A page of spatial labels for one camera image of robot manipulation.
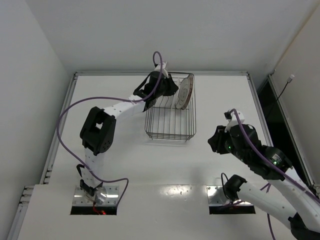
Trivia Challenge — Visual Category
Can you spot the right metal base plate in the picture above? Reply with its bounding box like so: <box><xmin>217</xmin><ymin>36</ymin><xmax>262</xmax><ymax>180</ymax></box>
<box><xmin>206</xmin><ymin>185</ymin><xmax>253</xmax><ymax>207</ymax></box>

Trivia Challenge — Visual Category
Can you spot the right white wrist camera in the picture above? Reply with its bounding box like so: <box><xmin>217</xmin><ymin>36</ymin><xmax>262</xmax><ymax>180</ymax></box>
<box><xmin>224</xmin><ymin>108</ymin><xmax>245</xmax><ymax>133</ymax></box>

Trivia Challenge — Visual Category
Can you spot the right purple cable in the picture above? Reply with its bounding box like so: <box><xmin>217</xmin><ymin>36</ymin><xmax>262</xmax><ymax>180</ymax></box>
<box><xmin>229</xmin><ymin>108</ymin><xmax>320</xmax><ymax>240</ymax></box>

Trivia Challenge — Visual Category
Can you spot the wire dish rack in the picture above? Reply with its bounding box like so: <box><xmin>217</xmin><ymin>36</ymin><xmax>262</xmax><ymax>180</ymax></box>
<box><xmin>144</xmin><ymin>72</ymin><xmax>197</xmax><ymax>142</ymax></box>

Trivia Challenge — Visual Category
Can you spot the metal base plate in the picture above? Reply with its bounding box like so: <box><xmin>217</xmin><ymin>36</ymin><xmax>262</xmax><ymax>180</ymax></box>
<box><xmin>206</xmin><ymin>185</ymin><xmax>253</xmax><ymax>207</ymax></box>
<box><xmin>72</xmin><ymin>186</ymin><xmax>120</xmax><ymax>207</ymax></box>

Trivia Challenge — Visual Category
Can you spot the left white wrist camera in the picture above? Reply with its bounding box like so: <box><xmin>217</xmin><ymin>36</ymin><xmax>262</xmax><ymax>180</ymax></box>
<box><xmin>154</xmin><ymin>61</ymin><xmax>169</xmax><ymax>78</ymax></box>

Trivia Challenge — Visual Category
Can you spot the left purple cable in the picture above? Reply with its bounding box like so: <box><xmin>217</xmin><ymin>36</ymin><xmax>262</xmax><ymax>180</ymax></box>
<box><xmin>56</xmin><ymin>51</ymin><xmax>129</xmax><ymax>204</ymax></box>

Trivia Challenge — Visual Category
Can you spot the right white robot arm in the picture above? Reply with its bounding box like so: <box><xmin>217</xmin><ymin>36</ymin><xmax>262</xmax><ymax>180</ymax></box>
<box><xmin>207</xmin><ymin>124</ymin><xmax>320</xmax><ymax>240</ymax></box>

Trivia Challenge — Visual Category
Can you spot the orange sunburst plate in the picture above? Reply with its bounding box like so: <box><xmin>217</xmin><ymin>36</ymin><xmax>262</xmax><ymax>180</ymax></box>
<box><xmin>184</xmin><ymin>74</ymin><xmax>195</xmax><ymax>109</ymax></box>

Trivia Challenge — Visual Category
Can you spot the purple cable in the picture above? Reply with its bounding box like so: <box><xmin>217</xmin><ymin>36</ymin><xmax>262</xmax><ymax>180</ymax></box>
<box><xmin>229</xmin><ymin>108</ymin><xmax>320</xmax><ymax>240</ymax></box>
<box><xmin>56</xmin><ymin>51</ymin><xmax>129</xmax><ymax>204</ymax></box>

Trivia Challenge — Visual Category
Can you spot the black rim flower plate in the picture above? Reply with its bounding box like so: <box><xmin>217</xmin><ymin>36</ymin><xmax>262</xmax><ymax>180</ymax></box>
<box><xmin>178</xmin><ymin>77</ymin><xmax>189</xmax><ymax>110</ymax></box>

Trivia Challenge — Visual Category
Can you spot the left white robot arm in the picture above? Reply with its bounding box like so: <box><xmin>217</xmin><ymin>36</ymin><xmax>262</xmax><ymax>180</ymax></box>
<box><xmin>77</xmin><ymin>70</ymin><xmax>179</xmax><ymax>197</ymax></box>

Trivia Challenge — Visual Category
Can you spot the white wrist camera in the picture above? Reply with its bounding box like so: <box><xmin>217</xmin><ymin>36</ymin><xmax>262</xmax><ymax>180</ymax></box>
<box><xmin>224</xmin><ymin>108</ymin><xmax>245</xmax><ymax>133</ymax></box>
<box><xmin>154</xmin><ymin>61</ymin><xmax>169</xmax><ymax>78</ymax></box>

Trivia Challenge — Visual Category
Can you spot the green rim plate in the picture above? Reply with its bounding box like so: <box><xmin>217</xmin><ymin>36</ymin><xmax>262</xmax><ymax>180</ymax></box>
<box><xmin>171</xmin><ymin>87</ymin><xmax>180</xmax><ymax>109</ymax></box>

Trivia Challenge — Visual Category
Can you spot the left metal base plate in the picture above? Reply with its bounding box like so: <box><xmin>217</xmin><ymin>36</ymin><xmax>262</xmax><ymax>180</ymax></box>
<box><xmin>72</xmin><ymin>186</ymin><xmax>120</xmax><ymax>207</ymax></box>

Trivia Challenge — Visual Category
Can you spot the black wall cable with plug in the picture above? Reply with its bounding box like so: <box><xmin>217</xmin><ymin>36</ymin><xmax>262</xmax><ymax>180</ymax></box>
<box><xmin>264</xmin><ymin>73</ymin><xmax>296</xmax><ymax>118</ymax></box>

